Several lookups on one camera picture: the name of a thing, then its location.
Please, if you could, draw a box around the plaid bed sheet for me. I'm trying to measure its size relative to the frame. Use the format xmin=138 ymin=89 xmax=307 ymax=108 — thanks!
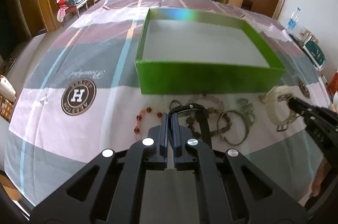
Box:
xmin=5 ymin=0 xmax=331 ymax=205

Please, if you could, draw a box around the plastic water bottle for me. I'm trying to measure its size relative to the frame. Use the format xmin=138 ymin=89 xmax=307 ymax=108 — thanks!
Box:
xmin=285 ymin=7 xmax=301 ymax=34

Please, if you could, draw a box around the black wrist watch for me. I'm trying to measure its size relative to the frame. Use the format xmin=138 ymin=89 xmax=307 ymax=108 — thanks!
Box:
xmin=168 ymin=103 xmax=212 ymax=147

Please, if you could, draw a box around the green cardboard box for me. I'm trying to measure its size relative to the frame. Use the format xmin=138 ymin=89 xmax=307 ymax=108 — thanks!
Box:
xmin=135 ymin=8 xmax=286 ymax=95

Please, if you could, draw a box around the brown bead bracelet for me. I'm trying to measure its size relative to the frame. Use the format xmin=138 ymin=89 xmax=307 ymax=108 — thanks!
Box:
xmin=185 ymin=94 xmax=233 ymax=138

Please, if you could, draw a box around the thin metal bangle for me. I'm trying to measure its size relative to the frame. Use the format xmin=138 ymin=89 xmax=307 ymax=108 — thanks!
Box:
xmin=217 ymin=110 xmax=250 ymax=147

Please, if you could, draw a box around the silver chain bracelet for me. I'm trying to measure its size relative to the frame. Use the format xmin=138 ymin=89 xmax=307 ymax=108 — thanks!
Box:
xmin=237 ymin=97 xmax=257 ymax=126

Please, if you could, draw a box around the red bead bracelet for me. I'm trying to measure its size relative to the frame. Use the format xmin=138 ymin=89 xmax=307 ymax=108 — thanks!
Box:
xmin=133 ymin=107 xmax=164 ymax=141

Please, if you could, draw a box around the green white book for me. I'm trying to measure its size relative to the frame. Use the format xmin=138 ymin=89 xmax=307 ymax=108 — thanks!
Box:
xmin=303 ymin=41 xmax=326 ymax=71

